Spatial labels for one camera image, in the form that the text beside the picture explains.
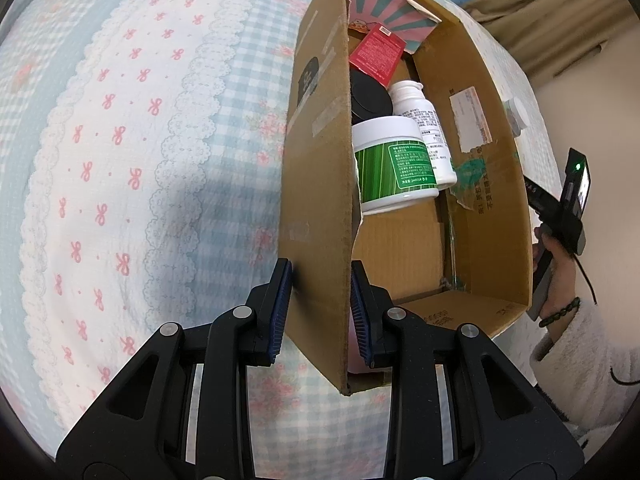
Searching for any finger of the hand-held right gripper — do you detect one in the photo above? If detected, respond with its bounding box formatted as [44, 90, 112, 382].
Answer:
[522, 175, 565, 228]

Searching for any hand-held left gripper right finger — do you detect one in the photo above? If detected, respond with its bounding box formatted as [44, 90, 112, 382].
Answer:
[350, 259, 586, 480]

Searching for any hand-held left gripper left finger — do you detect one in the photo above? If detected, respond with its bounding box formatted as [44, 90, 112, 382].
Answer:
[56, 258, 293, 480]

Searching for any white cream jar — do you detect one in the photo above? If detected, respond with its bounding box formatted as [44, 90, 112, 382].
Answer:
[502, 97, 532, 137]

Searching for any cardboard box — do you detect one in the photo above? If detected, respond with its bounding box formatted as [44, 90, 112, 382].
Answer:
[278, 0, 532, 396]

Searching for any white printed bottle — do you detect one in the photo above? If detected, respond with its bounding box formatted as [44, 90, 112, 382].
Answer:
[389, 81, 458, 191]

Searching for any green jar white lid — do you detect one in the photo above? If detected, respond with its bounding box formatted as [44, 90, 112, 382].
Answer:
[352, 116, 440, 216]

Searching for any small black lid jar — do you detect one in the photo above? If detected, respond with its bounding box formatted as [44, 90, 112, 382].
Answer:
[350, 70, 393, 123]

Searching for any red carton box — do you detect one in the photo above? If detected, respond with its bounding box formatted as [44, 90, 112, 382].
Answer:
[348, 22, 405, 87]

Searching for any white fleece sleeved forearm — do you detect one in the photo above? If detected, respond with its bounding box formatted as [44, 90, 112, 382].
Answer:
[530, 300, 640, 433]

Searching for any person's right hand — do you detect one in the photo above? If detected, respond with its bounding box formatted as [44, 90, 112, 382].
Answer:
[533, 227, 582, 330]

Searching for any beige curtain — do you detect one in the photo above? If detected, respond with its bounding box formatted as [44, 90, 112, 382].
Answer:
[460, 0, 613, 78]

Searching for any bow print bed sheet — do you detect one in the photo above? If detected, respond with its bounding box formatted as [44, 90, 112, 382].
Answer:
[0, 0, 571, 480]

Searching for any black cable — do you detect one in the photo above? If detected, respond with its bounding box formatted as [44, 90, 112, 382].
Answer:
[571, 254, 599, 306]

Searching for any dark bead bracelet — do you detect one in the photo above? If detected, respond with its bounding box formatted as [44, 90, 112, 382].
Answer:
[539, 296, 582, 328]

